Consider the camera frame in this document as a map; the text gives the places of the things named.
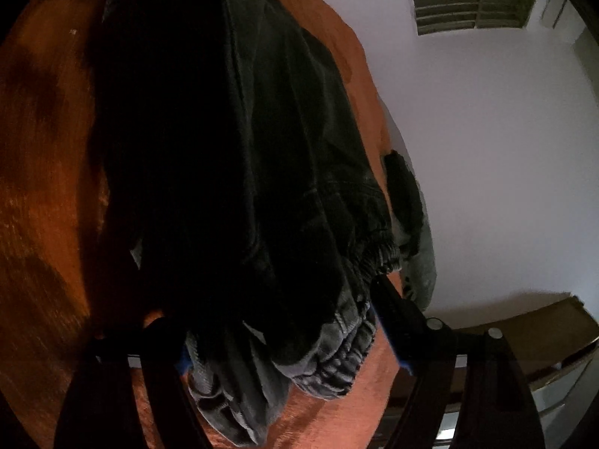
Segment orange fuzzy blanket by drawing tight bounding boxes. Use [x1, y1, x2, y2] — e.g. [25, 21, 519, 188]
[0, 0, 408, 449]

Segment brown wooden cabinet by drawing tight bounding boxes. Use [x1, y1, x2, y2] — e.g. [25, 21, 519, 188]
[388, 292, 599, 449]

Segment louvered wall vent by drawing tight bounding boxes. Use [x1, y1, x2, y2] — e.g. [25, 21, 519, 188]
[405, 0, 541, 36]

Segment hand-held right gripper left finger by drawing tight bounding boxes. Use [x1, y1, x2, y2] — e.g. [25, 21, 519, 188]
[54, 315, 211, 449]

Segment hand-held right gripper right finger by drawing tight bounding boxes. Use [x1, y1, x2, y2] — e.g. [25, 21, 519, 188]
[370, 274, 546, 449]

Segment dark grey denim pants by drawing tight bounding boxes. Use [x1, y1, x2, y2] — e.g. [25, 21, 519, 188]
[89, 0, 403, 447]

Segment dark folded cloth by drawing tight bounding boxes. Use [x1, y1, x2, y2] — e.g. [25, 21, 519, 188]
[381, 150, 438, 312]

